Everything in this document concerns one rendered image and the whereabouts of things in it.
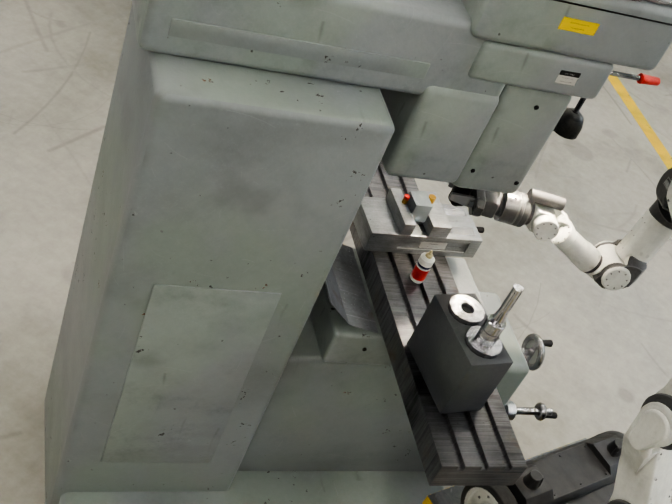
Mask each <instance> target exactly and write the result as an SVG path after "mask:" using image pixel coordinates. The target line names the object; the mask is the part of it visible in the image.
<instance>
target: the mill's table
mask: <svg viewBox="0 0 672 504"><path fill-rule="evenodd" d="M390 188H398V189H401V190H402V193H403V195H404V196H405V194H409V192H410V191H418V190H419V189H418V186H417V184H416V181H415V179H414V178H409V177H401V176H393V175H389V174H388V173H387V172H386V171H385V169H384V166H383V163H382V160H381V161H380V163H379V166H378V168H377V170H376V172H375V174H374V176H373V179H372V181H371V183H370V185H369V187H368V189H367V192H366V194H365V196H364V197H375V198H386V196H387V194H388V192H389V189H390ZM349 229H350V232H351V235H352V238H353V242H354V245H355V248H356V251H357V255H358V258H359V261H360V264H361V267H362V271H363V274H364V277H365V280H366V284H367V287H368V290H369V293H370V297H371V300H372V303H373V306H374V309H375V313H376V316H377V319H378V322H379V326H380V329H381V332H382V335H383V338H384V342H385V345H386V348H387V351H388V355H389V358H390V361H391V364H392V368H393V371H394V374H395V377H396V380H397V384H398V387H399V390H400V393H401V397H402V400H403V403H404V406H405V409H406V413H407V416H408V419H409V422H410V426H411V429H412V432H413V435H414V439H415V442H416V445H417V448H418V451H419V455H420V458H421V461H422V464H423V468H424V471H425V474H426V477H427V481H428V484H429V486H500V485H514V484H515V483H516V481H517V480H518V479H519V478H520V476H521V475H522V474H523V473H524V471H525V470H526V469H527V468H528V466H527V464H526V461H525V459H524V456H523V453H522V451H521V448H520V446H519V443H518V441H517V438H516V436H515V433H514V431H513V428H512V425H511V423H510V420H509V418H508V415H507V413H506V410H505V408H504V405H503V403H502V400H501V398H500V395H499V392H498V390H497V387H496V388H495V390H494V391H493V393H492V394H491V396H490V397H489V398H488V400H487V401H486V403H485V404H484V406H483V407H482V408H481V410H474V411H463V412H453V413H442V414H441V413H439V411H438V408H437V406H436V404H435V402H434V400H433V398H432V396H431V394H430V392H429V389H428V387H427V385H426V383H425V381H424V379H423V377H422V375H421V372H420V370H419V368H418V366H417V364H416V362H415V360H414V358H413V356H412V353H411V351H410V349H409V347H408V345H407V342H408V341H409V339H410V337H411V335H412V334H413V332H414V330H415V328H416V327H417V325H418V323H419V321H420V320H421V318H422V316H423V314H424V313H425V311H426V309H427V307H428V306H429V304H430V302H431V300H432V299H433V297H434V295H436V294H460V293H459V291H458V288H457V286H456V283H455V281H454V278H453V275H452V273H451V270H450V268H449V265H448V263H447V260H446V258H445V256H441V255H433V257H434V258H435V261H434V263H433V265H432V267H431V269H430V271H429V272H428V274H427V276H426V278H425V279H424V281H423V283H421V284H418V283H415V282H413V281H412V280H411V278H410V274H411V272H412V270H413V269H414V267H415V265H416V263H417V261H418V259H419V258H420V256H421V254H410V253H395V252H379V251H365V250H364V249H363V247H362V244H361V241H360V238H359V236H358V233H357V230H356V227H355V225H354V222H352V224H351V226H350V228H349Z"/></svg>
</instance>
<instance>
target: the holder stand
mask: <svg viewBox="0 0 672 504"><path fill-rule="evenodd" d="M487 317H488V316H487V314H486V312H485V310H484V308H483V307H482V305H481V303H480V301H479V299H478V297H477V296H476V294H475V293H470V294H436V295H434V297H433V299H432V300H431V302H430V304H429V306H428V307H427V309H426V311H425V313H424V314H423V316H422V318H421V320H420V321H419V323H418V325H417V327H416V328H415V330H414V332H413V334H412V335H411V337H410V339H409V341H408V342H407V345H408V347H409V349H410V351H411V353H412V356H413V358H414V360H415V362H416V364H417V366H418V368H419V370H420V372H421V375H422V377H423V379H424V381H425V383H426V385H427V387H428V389H429V392H430V394H431V396H432V398H433V400H434V402H435V404H436V406H437V408H438V411H439V413H441V414H442V413H453V412H463V411H474V410H481V408H482V407H483V406H484V404H485V403H486V401H487V400H488V398H489V397H490V396H491V394H492V393H493V391H494V390H495V388H496V387H497V385H498V384H499V383H500V381H501V380H502V378H503V377H504V375H505V374H506V373H507V371H508V370H509V368H510V367H511V365H512V364H513V361H512V359H511V357H510V355H509V354H508V352H507V350H506V348H505V346H504V345H503V343H502V341H501V339H500V337H499V338H498V339H497V341H496V342H495V344H494V345H493V346H492V347H490V348H486V347H483V346H481V345H480V344H479V343H478V342H477V340H476V334H477V332H478V331H479V329H480V328H481V326H482V325H483V323H484V321H485V320H486V318H487Z"/></svg>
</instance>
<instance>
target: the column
mask: <svg viewBox="0 0 672 504"><path fill-rule="evenodd" d="M394 130H395V128H394V124H393V121H392V119H391V116H390V114H389V111H388V109H387V106H386V103H385V101H384V98H383V96H382V93H381V91H380V88H374V87H368V86H361V85H355V84H349V83H343V82H337V81H331V80H325V79H318V78H312V77H306V76H300V75H294V74H288V73H281V72H275V71H269V70H263V69H257V68H251V67H245V66H238V65H232V64H226V63H220V62H214V61H208V60H201V59H195V58H189V57H183V56H177V55H171V54H165V53H158V52H152V51H146V50H143V49H142V48H140V46H139V45H138V42H137V36H136V28H135V20H134V12H133V3H132V7H131V11H130V16H129V20H128V25H127V29H126V34H125V38H124V43H123V48H122V52H121V57H120V61H119V66H118V70H117V75H116V79H115V84H114V88H113V93H112V97H111V102H110V106H109V111H108V116H107V120H106V125H105V129H104V134H103V138H102V143H101V147H100V152H99V156H98V161H97V165H96V170H95V174H94V179H93V183H92V188H91V193H90V197H89V202H88V206H87V211H86V215H85V220H84V224H83V229H82V233H81V238H80V242H79V247H78V251H77V256H76V260H75V265H74V270H73V274H72V279H71V283H70V288H69V292H68V297H67V301H66V306H65V310H64V315H63V319H62V324H61V328H60V333H59V337H58V342H57V347H56V351H55V356H54V360H53V365H52V369H51V374H50V378H49V383H48V387H47V392H46V396H45V401H44V404H45V504H59V501H60V497H61V495H63V494H64V493H67V492H189V491H227V490H228V489H229V488H230V486H231V483H232V481H233V479H234V477H235V475H236V473H237V470H238V468H239V466H240V464H241V462H242V460H243V457H244V455H245V453H246V451H247V449H248V447H249V444H250V442H251V440H252V438H253V436H254V434H255V432H256V429H257V427H258V425H259V423H260V421H261V419H262V416H263V414H264V412H265V410H266V408H267V406H268V403H269V401H270V399H271V397H272V395H273V393H274V390H275V388H276V386H277V384H278V382H279V380H280V377H281V375H282V373H283V371H284V369H285V367H286V365H287V362H288V360H289V358H290V356H291V354H292V352H293V349H294V347H295V345H296V343H297V341H298V339H299V336H300V334H301V332H302V330H303V328H304V326H305V323H306V321H307V319H308V317H309V315H310V313H311V310H312V308H313V306H314V304H315V302H316V300H317V297H318V295H319V293H320V291H321V289H322V287H323V285H324V282H325V280H326V278H327V276H328V274H329V272H330V269H331V267H332V265H333V263H334V261H335V259H336V256H337V254H338V252H339V250H340V248H341V246H342V243H343V241H344V239H345V237H346V235H347V233H348V230H349V228H350V226H351V224H352V222H353V220H354V217H355V215H356V213H357V211H358V209H359V207H360V205H361V202H362V200H363V198H364V196H365V194H366V192H367V189H368V187H369V185H370V183H371V181H372V179H373V176H374V174H375V172H376V170H377V168H378V166H379V163H380V161H381V159H382V157H383V155H384V153H385V150H386V148H387V146H388V144H389V142H390V140H391V138H392V135H393V133H394Z"/></svg>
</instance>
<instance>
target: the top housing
mask: <svg viewBox="0 0 672 504"><path fill-rule="evenodd" d="M461 1H462V3H463V4H464V6H465V8H466V10H467V12H468V14H469V15H470V17H471V21H472V24H471V32H472V34H473V35H474V36H475V37H476V38H480V39H485V40H490V41H495V42H501V43H506V44H511V45H516V46H522V47H527V48H532V49H537V50H542V51H548V52H553V53H558V54H563V55H569V56H574V57H579V58H584V59H589V60H595V61H600V62H605V63H610V64H616V65H621V66H626V67H631V68H637V69H642V70H652V69H654V68H655V67H656V66H657V65H658V63H659V62H660V60H661V58H662V57H663V55H664V54H665V52H666V51H667V49H668V48H669V46H670V44H671V43H672V6H667V5H662V4H658V3H653V2H648V1H644V0H642V1H641V2H638V1H632V0H461Z"/></svg>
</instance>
